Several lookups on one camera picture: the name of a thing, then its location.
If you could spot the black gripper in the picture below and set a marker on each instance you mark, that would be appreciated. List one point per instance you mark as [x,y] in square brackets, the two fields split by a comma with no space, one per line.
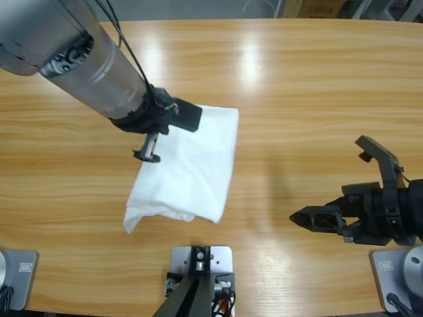
[145,115]
[386,214]

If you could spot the white polo shirt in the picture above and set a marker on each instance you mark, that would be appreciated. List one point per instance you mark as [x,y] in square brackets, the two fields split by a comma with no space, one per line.
[185,171]

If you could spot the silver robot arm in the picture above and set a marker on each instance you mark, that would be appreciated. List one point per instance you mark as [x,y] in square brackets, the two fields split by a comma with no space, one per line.
[66,49]

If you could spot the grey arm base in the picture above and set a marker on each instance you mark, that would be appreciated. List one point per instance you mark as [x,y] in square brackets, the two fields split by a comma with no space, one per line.
[413,264]
[23,287]

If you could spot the silver black clamp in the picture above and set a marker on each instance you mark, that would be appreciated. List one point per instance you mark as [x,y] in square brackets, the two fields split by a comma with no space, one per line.
[172,284]
[223,284]

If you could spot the brown cardboard box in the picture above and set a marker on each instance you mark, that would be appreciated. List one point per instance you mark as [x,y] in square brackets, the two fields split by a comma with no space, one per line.
[314,6]

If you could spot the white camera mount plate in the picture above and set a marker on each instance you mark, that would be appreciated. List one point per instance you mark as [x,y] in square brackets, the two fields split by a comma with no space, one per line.
[221,261]

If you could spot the dark camera post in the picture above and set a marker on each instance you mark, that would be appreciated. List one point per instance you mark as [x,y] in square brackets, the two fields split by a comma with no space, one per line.
[195,297]

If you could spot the grey metal post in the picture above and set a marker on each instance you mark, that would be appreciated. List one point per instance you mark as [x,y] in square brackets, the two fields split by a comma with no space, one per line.
[281,8]

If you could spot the grey metal frame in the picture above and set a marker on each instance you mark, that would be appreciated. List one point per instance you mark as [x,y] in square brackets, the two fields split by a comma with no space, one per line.
[380,10]

